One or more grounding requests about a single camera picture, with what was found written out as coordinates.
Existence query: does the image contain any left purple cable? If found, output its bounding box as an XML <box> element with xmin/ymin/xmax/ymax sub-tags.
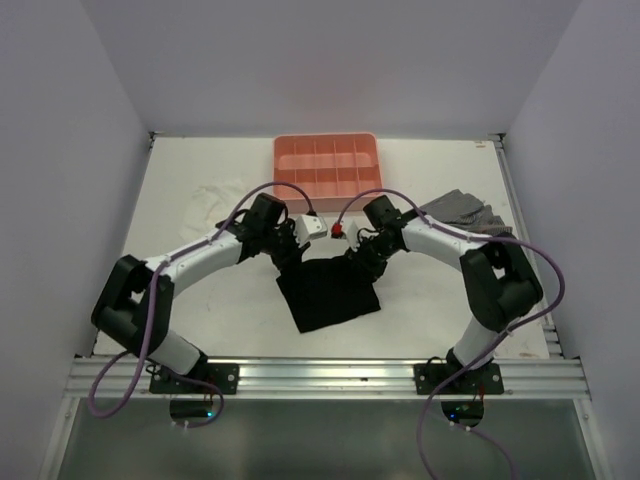
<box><xmin>87</xmin><ymin>182</ymin><xmax>319</xmax><ymax>430</ymax></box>

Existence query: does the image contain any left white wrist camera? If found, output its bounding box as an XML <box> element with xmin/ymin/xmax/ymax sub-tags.
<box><xmin>294</xmin><ymin>214</ymin><xmax>328</xmax><ymax>247</ymax></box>

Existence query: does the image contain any purple cable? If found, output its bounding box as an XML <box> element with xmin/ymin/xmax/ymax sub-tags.
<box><xmin>337</xmin><ymin>188</ymin><xmax>567</xmax><ymax>480</ymax></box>
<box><xmin>87</xmin><ymin>182</ymin><xmax>319</xmax><ymax>430</ymax></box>

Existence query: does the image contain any aluminium mounting rail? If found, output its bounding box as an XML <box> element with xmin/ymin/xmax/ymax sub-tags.
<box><xmin>62</xmin><ymin>356</ymin><xmax>591</xmax><ymax>400</ymax></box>

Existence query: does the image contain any white underwear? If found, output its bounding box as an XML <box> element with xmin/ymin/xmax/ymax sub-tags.
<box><xmin>179</xmin><ymin>179</ymin><xmax>248</xmax><ymax>241</ymax></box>

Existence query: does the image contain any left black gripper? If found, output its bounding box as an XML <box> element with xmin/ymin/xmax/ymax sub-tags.
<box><xmin>262</xmin><ymin>218</ymin><xmax>310</xmax><ymax>270</ymax></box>

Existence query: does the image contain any pink divided plastic tray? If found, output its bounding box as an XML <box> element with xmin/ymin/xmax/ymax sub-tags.
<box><xmin>273</xmin><ymin>133</ymin><xmax>383</xmax><ymax>213</ymax></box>

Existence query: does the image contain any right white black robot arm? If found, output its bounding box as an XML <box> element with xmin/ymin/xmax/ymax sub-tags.
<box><xmin>331</xmin><ymin>195</ymin><xmax>543</xmax><ymax>393</ymax></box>

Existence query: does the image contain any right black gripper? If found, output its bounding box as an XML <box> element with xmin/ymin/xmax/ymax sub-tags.
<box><xmin>344</xmin><ymin>233</ymin><xmax>399</xmax><ymax>285</ymax></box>

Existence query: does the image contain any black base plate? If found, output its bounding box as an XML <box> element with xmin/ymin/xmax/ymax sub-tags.
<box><xmin>145</xmin><ymin>361</ymin><xmax>240</xmax><ymax>395</ymax></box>
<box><xmin>413</xmin><ymin>355</ymin><xmax>505</xmax><ymax>396</ymax></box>

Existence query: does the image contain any grey striped underwear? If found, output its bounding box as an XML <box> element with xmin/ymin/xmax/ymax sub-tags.
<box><xmin>420</xmin><ymin>189</ymin><xmax>513</xmax><ymax>236</ymax></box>

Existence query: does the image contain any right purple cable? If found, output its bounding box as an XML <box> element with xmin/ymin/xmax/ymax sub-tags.
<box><xmin>337</xmin><ymin>188</ymin><xmax>567</xmax><ymax>480</ymax></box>

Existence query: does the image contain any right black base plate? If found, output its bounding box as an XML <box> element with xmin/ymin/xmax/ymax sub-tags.
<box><xmin>413</xmin><ymin>355</ymin><xmax>505</xmax><ymax>396</ymax></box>

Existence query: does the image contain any black underwear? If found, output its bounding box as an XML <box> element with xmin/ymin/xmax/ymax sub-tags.
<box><xmin>277</xmin><ymin>256</ymin><xmax>381</xmax><ymax>334</ymax></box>

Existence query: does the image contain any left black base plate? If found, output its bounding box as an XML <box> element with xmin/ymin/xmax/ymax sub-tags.
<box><xmin>145</xmin><ymin>361</ymin><xmax>240</xmax><ymax>395</ymax></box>

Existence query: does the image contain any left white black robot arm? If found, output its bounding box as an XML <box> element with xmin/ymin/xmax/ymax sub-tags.
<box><xmin>91</xmin><ymin>193</ymin><xmax>327</xmax><ymax>393</ymax></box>

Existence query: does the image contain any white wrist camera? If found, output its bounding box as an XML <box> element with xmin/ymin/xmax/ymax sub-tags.
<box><xmin>294</xmin><ymin>214</ymin><xmax>328</xmax><ymax>247</ymax></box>
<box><xmin>330</xmin><ymin>218</ymin><xmax>360</xmax><ymax>251</ymax></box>

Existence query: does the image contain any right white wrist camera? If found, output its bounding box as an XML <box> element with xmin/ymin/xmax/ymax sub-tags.
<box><xmin>330</xmin><ymin>218</ymin><xmax>360</xmax><ymax>251</ymax></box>

